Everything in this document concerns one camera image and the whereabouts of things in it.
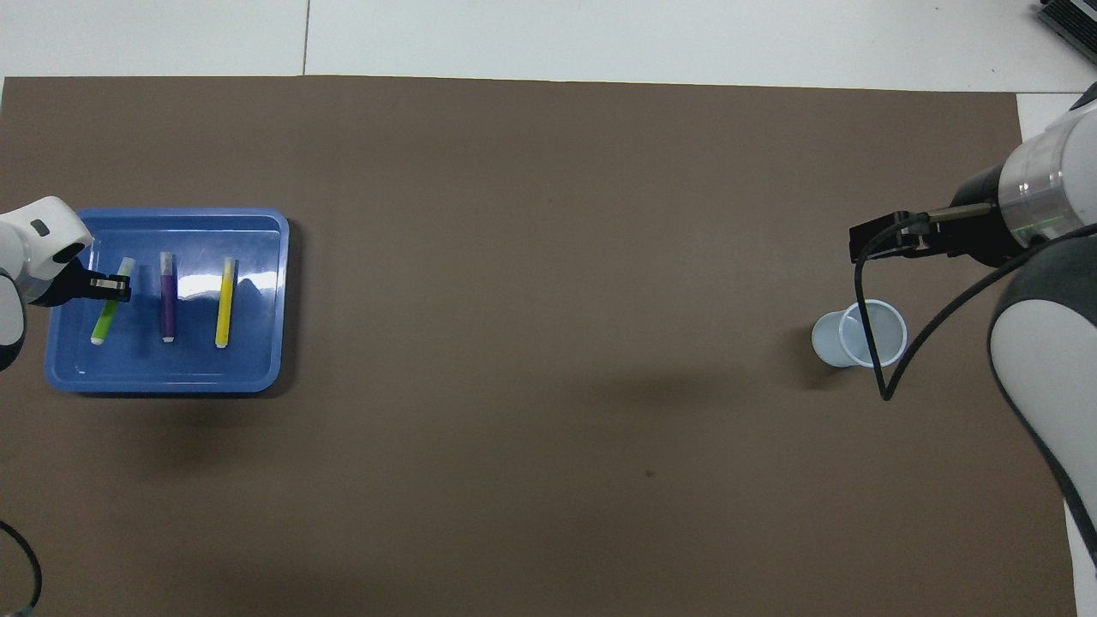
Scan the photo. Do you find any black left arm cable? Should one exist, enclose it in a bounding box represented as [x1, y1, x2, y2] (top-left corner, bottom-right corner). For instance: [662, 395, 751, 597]
[0, 520, 43, 617]

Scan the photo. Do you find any grey ribbed device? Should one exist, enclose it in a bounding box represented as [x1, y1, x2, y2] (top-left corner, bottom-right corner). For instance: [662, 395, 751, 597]
[1037, 0, 1097, 51]

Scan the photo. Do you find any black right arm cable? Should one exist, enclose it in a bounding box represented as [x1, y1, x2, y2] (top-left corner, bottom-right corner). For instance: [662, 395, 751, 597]
[854, 214, 1097, 402]

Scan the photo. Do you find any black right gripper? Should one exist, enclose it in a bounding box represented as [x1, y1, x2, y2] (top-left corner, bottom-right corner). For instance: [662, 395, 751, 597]
[849, 163, 1034, 268]

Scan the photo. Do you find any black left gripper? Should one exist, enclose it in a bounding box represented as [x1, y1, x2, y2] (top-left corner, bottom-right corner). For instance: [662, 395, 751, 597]
[41, 259, 132, 307]

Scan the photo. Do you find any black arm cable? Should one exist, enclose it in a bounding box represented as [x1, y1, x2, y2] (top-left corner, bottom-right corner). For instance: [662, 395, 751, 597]
[854, 214, 1097, 402]
[0, 520, 43, 617]

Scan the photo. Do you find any blue plastic tray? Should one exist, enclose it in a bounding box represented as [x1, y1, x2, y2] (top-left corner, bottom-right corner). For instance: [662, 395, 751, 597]
[45, 207, 291, 395]

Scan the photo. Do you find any yellow pen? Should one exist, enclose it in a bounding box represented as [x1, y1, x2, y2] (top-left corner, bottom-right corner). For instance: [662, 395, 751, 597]
[214, 257, 237, 350]

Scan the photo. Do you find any brown table mat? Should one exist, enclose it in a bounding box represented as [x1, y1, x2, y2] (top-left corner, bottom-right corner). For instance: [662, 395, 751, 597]
[0, 75, 1079, 617]

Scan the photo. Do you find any green pen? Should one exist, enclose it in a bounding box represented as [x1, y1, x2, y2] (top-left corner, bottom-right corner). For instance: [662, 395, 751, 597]
[90, 256, 136, 346]

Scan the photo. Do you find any purple pen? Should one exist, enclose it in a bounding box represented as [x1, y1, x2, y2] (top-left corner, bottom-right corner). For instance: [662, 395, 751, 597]
[159, 252, 178, 344]

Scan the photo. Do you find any translucent plastic cup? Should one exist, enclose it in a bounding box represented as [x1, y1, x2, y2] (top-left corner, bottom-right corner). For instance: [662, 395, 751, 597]
[812, 299, 908, 369]

